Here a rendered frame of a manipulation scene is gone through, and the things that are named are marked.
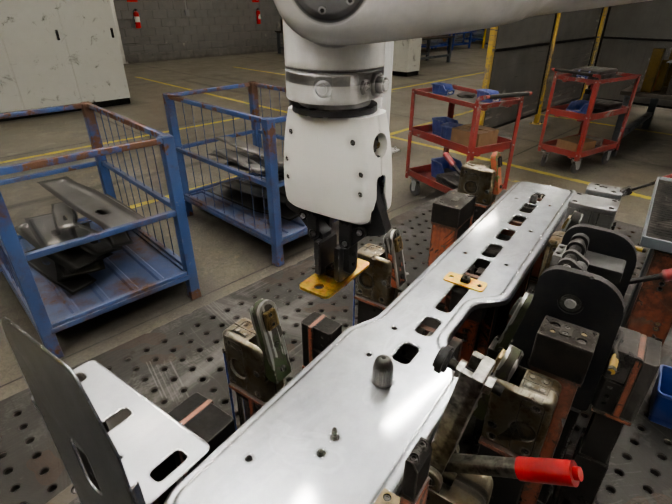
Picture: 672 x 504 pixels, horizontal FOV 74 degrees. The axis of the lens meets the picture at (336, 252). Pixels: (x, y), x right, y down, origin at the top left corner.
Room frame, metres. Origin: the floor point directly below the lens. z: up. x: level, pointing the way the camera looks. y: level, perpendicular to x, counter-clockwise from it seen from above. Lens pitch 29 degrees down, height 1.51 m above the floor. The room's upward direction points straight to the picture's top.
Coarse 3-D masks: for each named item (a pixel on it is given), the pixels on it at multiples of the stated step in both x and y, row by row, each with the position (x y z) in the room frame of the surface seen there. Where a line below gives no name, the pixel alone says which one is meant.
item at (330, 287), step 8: (360, 264) 0.43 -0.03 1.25; (368, 264) 0.43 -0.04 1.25; (328, 272) 0.41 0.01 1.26; (360, 272) 0.42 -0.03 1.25; (312, 280) 0.40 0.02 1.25; (320, 280) 0.40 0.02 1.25; (328, 280) 0.40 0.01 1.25; (344, 280) 0.40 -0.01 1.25; (304, 288) 0.38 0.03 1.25; (312, 288) 0.38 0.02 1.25; (328, 288) 0.38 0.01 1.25; (336, 288) 0.38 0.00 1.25; (320, 296) 0.37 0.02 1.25; (328, 296) 0.37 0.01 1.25
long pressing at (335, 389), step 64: (512, 192) 1.29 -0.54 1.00; (576, 192) 1.28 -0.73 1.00; (448, 256) 0.89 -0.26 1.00; (512, 256) 0.89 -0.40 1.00; (384, 320) 0.66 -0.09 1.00; (448, 320) 0.66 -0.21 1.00; (320, 384) 0.50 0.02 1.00; (448, 384) 0.50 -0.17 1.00; (256, 448) 0.39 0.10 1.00; (384, 448) 0.39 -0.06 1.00
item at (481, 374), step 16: (448, 352) 0.32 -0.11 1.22; (464, 368) 0.31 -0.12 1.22; (480, 368) 0.31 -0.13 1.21; (464, 384) 0.30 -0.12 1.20; (480, 384) 0.29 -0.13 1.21; (496, 384) 0.30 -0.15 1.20; (464, 400) 0.30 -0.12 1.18; (448, 416) 0.30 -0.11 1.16; (464, 416) 0.30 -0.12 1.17; (448, 432) 0.30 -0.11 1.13; (432, 448) 0.31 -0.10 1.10; (448, 448) 0.30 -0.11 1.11; (432, 464) 0.31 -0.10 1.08
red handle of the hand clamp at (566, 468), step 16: (448, 464) 0.31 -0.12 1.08; (464, 464) 0.30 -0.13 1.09; (480, 464) 0.29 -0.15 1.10; (496, 464) 0.29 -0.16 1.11; (512, 464) 0.28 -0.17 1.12; (528, 464) 0.27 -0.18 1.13; (544, 464) 0.26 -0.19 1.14; (560, 464) 0.26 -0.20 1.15; (576, 464) 0.26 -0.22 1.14; (528, 480) 0.26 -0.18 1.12; (544, 480) 0.26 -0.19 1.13; (560, 480) 0.25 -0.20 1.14; (576, 480) 0.25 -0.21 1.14
